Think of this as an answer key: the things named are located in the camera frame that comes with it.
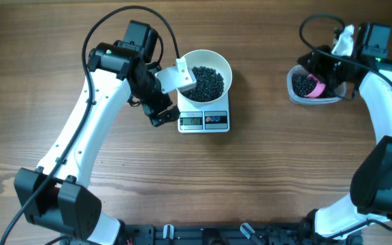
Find pink scoop blue handle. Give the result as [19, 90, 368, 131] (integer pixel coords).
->
[306, 74, 326, 99]

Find white bowl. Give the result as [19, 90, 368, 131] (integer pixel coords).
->
[178, 50, 233, 97]

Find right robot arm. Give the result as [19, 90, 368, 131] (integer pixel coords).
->
[297, 22, 392, 242]

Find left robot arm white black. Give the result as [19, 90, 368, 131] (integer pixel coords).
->
[14, 42, 195, 244]

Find white digital kitchen scale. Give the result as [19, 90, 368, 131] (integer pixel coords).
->
[178, 93, 230, 133]

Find black beans in bowl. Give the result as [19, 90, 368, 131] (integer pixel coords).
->
[182, 66, 224, 102]

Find clear plastic container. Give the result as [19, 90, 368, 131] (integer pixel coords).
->
[287, 65, 346, 105]

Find black beans pile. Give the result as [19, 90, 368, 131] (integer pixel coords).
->
[291, 73, 335, 99]

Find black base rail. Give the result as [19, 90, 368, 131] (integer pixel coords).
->
[59, 223, 363, 245]

